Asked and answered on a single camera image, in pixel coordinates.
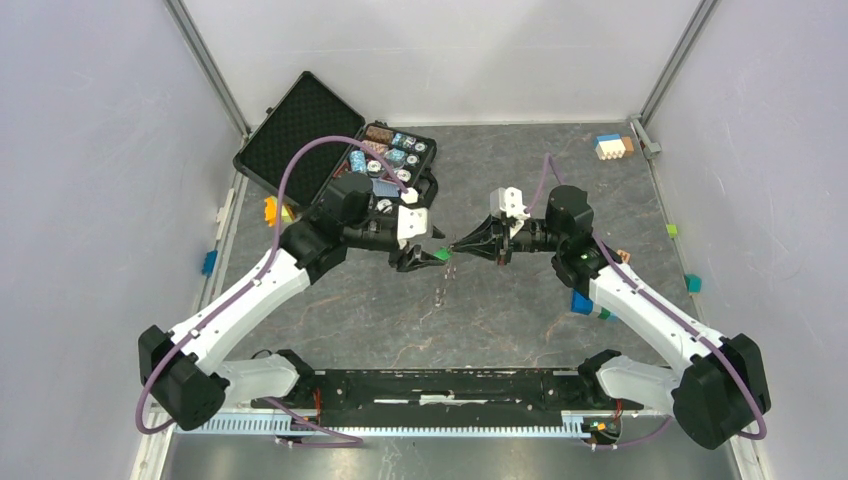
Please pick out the small teal block right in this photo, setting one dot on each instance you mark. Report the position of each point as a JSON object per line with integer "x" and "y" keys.
{"x": 693, "y": 283}

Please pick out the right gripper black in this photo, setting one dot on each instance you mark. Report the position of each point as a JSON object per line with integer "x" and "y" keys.
{"x": 485, "y": 239}

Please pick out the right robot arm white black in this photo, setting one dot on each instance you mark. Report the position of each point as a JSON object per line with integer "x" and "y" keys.
{"x": 714, "y": 386}

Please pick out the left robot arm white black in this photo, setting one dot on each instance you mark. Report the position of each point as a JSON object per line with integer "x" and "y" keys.
{"x": 185, "y": 369}

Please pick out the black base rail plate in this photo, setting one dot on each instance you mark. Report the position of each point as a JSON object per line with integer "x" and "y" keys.
{"x": 441, "y": 398}

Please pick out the orange yellow green brick stack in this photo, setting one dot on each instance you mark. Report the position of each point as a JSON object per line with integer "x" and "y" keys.
{"x": 275, "y": 214}

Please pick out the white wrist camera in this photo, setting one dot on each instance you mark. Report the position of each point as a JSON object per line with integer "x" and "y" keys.
{"x": 507, "y": 206}
{"x": 413, "y": 224}

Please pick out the white toothed cable duct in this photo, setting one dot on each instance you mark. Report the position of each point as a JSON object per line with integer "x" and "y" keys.
{"x": 277, "y": 423}

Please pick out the small blue block left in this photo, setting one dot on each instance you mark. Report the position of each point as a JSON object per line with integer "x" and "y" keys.
{"x": 209, "y": 263}

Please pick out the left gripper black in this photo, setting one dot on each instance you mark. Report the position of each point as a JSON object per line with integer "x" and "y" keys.
{"x": 414, "y": 259}

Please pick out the blue white orange brick stack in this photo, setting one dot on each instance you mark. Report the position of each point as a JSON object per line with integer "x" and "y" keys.
{"x": 613, "y": 146}

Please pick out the orange letter block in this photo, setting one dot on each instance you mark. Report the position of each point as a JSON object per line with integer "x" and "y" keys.
{"x": 623, "y": 256}

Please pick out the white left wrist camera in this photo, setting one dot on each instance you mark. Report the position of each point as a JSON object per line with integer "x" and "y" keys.
{"x": 413, "y": 224}

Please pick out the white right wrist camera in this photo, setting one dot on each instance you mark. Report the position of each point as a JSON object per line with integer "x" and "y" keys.
{"x": 507, "y": 206}

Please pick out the blue white green brick stack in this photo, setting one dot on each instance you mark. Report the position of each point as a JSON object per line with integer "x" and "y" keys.
{"x": 584, "y": 306}

